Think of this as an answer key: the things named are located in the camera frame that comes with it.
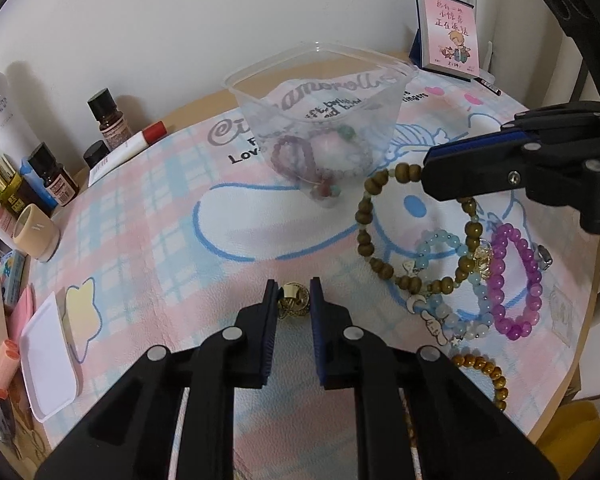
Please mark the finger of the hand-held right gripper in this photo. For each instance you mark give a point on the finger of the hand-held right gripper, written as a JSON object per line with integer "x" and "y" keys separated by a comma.
{"x": 555, "y": 117}
{"x": 472, "y": 170}

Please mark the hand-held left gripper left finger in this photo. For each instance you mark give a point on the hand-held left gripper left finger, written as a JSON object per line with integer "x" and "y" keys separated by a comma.
{"x": 268, "y": 332}

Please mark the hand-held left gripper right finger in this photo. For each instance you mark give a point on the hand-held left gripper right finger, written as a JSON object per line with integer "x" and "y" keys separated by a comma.
{"x": 318, "y": 332}

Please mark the clear plastic container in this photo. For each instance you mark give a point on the clear plastic container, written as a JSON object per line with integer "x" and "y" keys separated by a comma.
{"x": 260, "y": 105}

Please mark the black pen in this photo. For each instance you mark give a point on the black pen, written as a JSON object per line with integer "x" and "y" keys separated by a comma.
{"x": 487, "y": 85}

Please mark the pink desk calendar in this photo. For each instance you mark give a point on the pink desk calendar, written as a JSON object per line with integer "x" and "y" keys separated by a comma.
{"x": 450, "y": 35}

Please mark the pink plaid printed mat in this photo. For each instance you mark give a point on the pink plaid printed mat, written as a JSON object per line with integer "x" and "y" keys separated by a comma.
{"x": 170, "y": 220}

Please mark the white plastic lid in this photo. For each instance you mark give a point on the white plastic lid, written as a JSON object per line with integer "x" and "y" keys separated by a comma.
{"x": 47, "y": 360}

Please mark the white tube with red cap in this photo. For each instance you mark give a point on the white tube with red cap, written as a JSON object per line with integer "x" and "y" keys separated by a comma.
{"x": 125, "y": 152}

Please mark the small black-capped jar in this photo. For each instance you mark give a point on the small black-capped jar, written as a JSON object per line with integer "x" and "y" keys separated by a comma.
{"x": 96, "y": 154}

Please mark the beige small jar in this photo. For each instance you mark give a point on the beige small jar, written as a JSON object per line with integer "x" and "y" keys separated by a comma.
{"x": 37, "y": 237}

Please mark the blue small box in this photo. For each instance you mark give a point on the blue small box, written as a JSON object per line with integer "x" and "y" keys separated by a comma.
{"x": 14, "y": 277}

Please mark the brown bottle with pink label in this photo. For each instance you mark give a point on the brown bottle with pink label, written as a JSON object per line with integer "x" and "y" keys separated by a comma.
{"x": 112, "y": 122}
{"x": 55, "y": 175}

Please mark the blue plastic bottle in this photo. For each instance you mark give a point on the blue plastic bottle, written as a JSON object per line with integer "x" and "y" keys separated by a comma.
{"x": 30, "y": 172}

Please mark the gold-capped dark bottle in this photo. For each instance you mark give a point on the gold-capped dark bottle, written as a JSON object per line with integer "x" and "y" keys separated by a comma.
{"x": 12, "y": 185}

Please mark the tall white bottle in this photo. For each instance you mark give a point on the tall white bottle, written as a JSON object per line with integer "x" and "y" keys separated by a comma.
{"x": 5, "y": 115}

